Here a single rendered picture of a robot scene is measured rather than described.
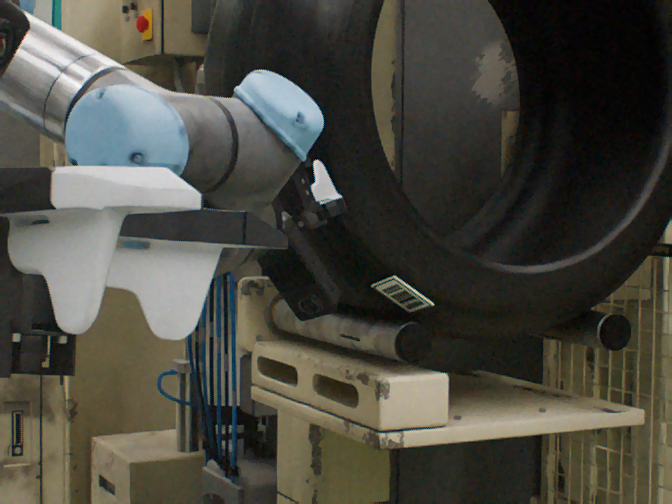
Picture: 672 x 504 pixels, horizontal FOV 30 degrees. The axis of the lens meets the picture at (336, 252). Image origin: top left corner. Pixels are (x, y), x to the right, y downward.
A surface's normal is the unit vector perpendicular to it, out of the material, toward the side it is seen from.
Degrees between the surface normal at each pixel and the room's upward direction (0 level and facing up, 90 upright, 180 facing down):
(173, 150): 103
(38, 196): 83
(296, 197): 98
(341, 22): 88
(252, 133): 76
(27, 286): 90
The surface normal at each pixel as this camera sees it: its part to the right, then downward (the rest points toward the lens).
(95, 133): -0.52, 0.04
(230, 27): -0.87, -0.18
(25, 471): 0.45, 0.05
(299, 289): -0.18, 0.63
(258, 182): 0.60, 0.73
